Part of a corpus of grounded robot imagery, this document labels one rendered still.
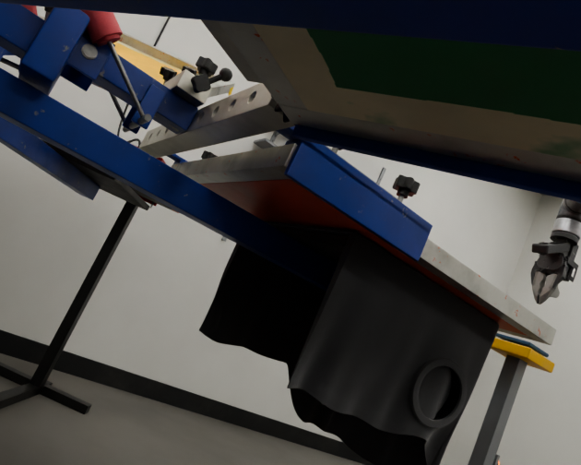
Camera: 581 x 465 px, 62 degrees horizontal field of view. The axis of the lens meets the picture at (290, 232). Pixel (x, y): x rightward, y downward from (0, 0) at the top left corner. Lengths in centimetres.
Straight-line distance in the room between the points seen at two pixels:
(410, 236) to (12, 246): 238
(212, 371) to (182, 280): 65
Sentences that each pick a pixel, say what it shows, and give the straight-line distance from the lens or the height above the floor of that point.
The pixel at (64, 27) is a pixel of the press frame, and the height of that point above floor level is 101.
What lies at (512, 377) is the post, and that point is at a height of 87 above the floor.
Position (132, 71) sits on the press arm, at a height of 103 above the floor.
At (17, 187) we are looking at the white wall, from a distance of 289.
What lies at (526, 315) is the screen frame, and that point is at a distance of 114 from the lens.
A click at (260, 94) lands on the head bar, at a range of 68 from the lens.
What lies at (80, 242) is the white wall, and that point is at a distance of 293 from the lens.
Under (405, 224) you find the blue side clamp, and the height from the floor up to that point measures 98.
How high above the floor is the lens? 75
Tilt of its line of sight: 10 degrees up
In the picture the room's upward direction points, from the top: 25 degrees clockwise
